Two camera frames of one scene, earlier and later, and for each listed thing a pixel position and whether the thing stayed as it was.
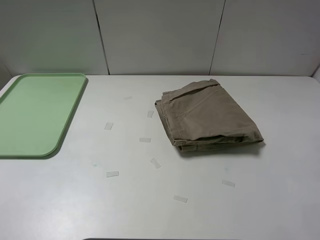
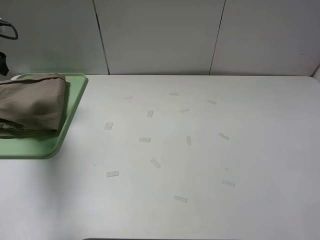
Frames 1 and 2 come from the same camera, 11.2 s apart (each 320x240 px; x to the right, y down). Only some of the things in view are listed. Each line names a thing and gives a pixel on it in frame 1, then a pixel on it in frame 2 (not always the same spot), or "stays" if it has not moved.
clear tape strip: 108,126 stays
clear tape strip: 145,140 stays
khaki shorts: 203,115 -> 32,106
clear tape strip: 228,183 stays
